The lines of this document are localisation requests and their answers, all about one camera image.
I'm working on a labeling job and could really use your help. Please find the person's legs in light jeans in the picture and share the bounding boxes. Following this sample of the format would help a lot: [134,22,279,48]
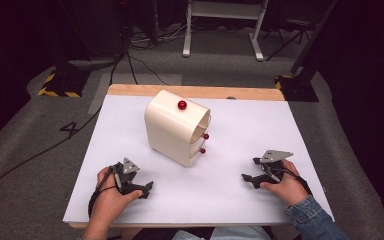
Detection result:
[171,225,273,240]

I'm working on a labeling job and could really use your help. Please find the white table mat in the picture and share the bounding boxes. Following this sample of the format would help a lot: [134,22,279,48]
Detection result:
[62,94,335,225]

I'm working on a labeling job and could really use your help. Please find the black slanted stand pole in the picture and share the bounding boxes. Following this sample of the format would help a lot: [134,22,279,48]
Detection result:
[289,0,340,76]

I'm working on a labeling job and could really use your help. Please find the hand-held gripper black cable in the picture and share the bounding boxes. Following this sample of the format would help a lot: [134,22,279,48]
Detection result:
[87,165,118,218]
[273,167,313,196]

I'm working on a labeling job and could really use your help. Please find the person's left hand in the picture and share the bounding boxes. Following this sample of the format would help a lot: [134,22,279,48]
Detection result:
[88,166,144,230]

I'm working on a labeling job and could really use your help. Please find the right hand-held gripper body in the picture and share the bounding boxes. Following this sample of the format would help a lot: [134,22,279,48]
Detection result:
[258,149,295,185]

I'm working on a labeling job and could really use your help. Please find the white desk frame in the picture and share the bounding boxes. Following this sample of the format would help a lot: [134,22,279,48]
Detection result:
[182,0,270,62]

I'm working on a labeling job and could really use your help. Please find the thick black floor cable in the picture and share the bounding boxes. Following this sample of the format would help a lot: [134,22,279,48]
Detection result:
[0,49,130,200]

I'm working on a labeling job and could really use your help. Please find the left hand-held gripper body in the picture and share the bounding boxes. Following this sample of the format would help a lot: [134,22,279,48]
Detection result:
[111,157,145,196]

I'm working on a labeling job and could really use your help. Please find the bundle of floor cables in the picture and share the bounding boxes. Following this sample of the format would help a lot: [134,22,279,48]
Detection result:
[129,23,189,52]

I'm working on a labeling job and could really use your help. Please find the thin black floor cable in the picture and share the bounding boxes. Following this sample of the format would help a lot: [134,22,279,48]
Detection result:
[127,54,170,86]

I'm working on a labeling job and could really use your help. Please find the black yellow striped stand base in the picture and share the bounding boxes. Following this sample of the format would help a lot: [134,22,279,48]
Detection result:
[274,73,320,103]
[37,68,91,99]

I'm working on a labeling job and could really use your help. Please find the black tripod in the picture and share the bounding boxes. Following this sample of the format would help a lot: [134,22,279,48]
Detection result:
[265,15,315,62]

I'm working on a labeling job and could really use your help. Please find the left hand-held gripper black cable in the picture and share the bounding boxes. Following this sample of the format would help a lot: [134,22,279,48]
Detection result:
[87,165,118,218]

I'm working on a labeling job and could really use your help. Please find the person's right hand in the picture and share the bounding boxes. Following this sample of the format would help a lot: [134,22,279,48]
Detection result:
[259,159,310,207]

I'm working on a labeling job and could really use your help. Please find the cream drawer cabinet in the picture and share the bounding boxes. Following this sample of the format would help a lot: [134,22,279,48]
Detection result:
[144,89,212,168]

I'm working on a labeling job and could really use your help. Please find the right hand-held gripper black cable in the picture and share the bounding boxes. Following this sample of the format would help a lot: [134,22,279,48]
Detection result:
[273,167,313,196]

